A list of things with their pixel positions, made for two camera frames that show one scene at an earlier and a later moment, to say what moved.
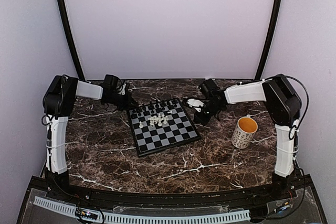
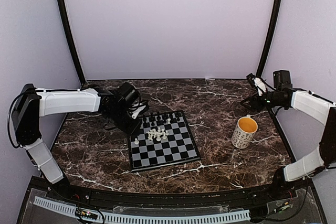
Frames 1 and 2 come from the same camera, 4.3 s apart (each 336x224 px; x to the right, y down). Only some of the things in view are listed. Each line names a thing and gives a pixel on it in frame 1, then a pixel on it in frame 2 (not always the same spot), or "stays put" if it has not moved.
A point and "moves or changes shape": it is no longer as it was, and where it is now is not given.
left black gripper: x=127 y=104 → x=132 y=129
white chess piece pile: x=159 y=120 → x=158 y=134
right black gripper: x=203 y=120 → x=254 y=100
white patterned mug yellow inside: x=245 y=128 stays put
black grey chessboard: x=161 y=125 moves or changes shape
